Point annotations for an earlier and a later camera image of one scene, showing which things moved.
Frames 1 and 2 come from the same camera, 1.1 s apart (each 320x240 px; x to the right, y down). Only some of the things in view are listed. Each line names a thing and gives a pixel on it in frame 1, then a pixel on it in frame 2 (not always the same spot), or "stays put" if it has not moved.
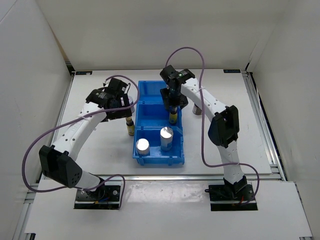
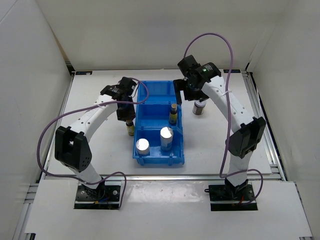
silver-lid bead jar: [142, 147] stays put
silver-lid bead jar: [166, 136] stays put
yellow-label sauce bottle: [173, 115] stays put
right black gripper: [182, 102] → [179, 85]
